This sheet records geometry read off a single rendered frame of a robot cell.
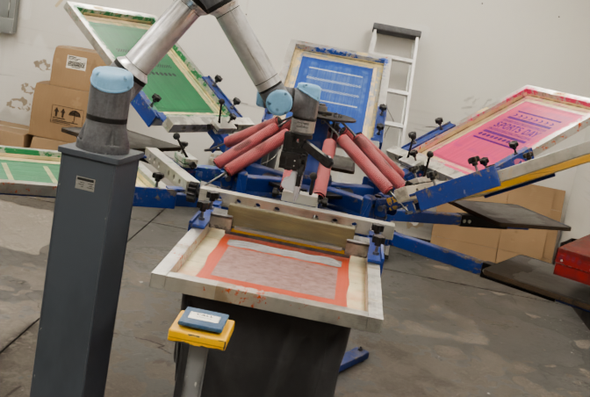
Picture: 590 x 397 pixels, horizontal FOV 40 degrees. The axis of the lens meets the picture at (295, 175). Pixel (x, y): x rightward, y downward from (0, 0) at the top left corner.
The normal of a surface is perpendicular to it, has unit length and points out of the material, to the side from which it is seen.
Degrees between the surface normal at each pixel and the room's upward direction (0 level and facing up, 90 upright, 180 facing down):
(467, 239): 78
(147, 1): 90
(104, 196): 90
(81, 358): 90
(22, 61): 90
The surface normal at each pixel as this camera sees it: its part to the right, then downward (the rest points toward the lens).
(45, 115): -0.17, 0.16
